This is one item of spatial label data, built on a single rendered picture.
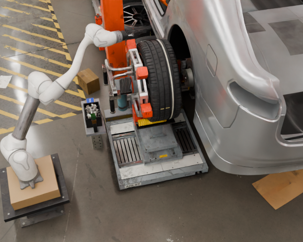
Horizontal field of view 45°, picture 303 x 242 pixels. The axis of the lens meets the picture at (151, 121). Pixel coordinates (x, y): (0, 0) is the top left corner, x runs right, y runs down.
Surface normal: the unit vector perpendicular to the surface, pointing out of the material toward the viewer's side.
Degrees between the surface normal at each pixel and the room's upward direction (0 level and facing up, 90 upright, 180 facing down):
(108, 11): 90
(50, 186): 1
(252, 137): 89
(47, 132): 0
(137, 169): 0
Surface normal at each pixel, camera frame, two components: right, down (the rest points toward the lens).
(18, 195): -0.02, -0.68
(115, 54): 0.24, 0.71
